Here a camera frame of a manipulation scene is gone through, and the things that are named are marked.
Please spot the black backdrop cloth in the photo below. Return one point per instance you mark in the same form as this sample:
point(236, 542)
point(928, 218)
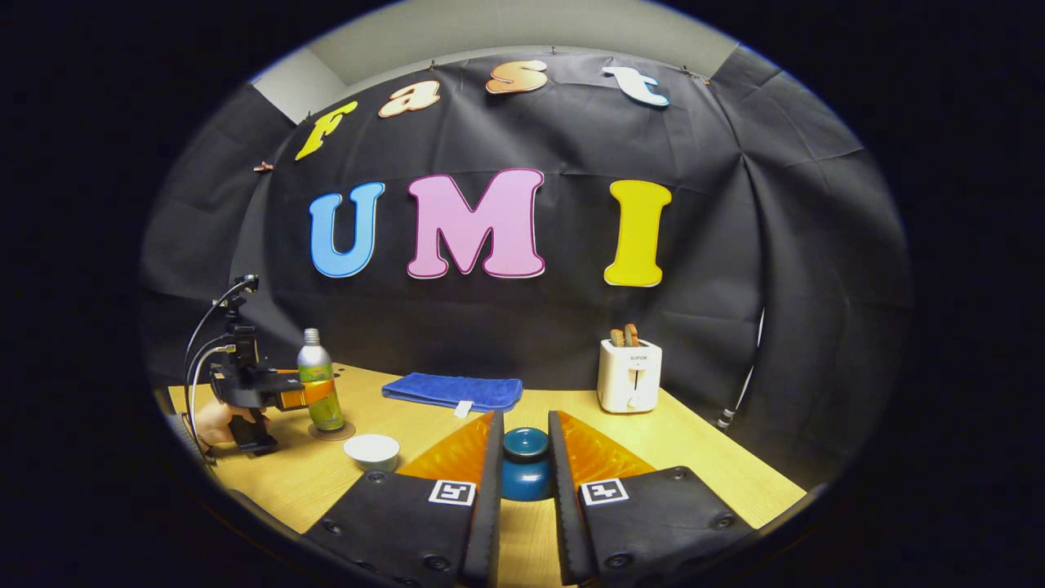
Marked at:
point(506, 327)

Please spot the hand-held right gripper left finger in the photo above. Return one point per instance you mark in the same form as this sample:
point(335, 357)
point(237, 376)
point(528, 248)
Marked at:
point(490, 506)

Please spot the folded blue towel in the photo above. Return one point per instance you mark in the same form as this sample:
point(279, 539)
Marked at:
point(453, 390)

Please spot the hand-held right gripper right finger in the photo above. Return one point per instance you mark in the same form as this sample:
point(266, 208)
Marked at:
point(563, 506)

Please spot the white toaster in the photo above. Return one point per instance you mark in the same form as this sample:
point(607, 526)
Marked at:
point(629, 377)

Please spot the silver green water bottle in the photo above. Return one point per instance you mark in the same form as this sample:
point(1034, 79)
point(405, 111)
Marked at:
point(314, 363)

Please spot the round brown coaster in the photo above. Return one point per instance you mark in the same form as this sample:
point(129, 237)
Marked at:
point(347, 430)

